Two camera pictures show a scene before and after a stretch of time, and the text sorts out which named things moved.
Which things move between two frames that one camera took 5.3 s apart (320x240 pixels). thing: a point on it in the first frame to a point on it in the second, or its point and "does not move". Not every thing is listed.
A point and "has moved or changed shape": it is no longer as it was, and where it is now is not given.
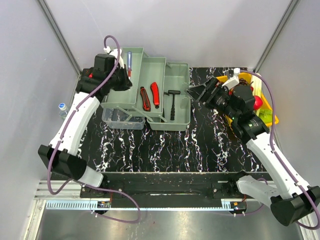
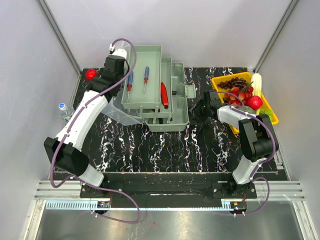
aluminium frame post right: [287, 16] does not move
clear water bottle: [63, 112] does not move
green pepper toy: [266, 114] does not move
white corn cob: [257, 84] does not move
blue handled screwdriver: [129, 63] has moved or changed shape
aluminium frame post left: [60, 36] does not move
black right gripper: [216, 87] to [196, 113]
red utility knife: [154, 87] to [164, 96]
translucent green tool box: [159, 96] has moved or changed shape
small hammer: [172, 108] to [160, 119]
